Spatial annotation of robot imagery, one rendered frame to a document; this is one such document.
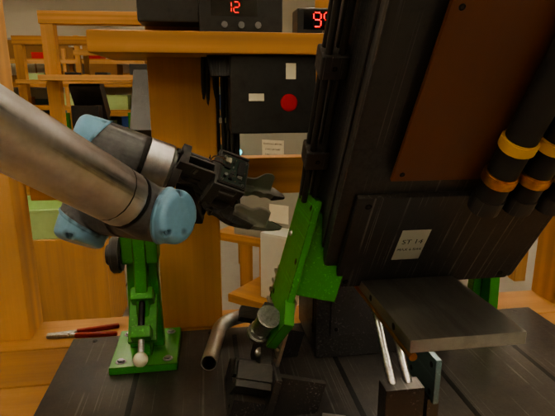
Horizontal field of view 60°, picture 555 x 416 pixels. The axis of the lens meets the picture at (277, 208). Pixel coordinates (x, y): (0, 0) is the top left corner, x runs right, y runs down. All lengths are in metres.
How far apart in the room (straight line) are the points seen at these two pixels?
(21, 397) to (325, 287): 0.61
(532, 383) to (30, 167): 0.92
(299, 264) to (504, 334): 0.30
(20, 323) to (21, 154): 0.77
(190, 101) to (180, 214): 0.47
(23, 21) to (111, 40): 10.55
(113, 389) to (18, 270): 0.37
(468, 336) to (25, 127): 0.56
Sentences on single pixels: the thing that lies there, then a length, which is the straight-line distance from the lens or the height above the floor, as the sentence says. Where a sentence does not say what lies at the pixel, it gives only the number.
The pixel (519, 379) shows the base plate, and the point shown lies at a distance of 1.07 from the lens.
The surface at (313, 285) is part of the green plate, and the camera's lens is 0.78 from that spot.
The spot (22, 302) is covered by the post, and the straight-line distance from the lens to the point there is 1.23.
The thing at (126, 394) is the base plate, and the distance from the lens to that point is 0.97.
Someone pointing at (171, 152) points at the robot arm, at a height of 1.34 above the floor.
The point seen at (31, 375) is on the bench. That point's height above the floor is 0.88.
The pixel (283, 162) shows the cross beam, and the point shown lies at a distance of 1.18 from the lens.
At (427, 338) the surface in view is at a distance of 0.66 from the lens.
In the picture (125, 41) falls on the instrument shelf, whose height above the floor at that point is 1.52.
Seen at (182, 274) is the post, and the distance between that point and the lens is 1.14.
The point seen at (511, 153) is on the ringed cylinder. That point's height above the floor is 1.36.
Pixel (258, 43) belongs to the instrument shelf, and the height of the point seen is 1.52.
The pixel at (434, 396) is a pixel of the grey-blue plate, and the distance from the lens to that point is 0.82.
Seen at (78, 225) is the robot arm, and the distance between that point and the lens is 0.73.
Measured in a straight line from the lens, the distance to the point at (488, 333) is 0.69.
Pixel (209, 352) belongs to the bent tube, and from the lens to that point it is 0.95.
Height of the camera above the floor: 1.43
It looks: 14 degrees down
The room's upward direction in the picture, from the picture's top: straight up
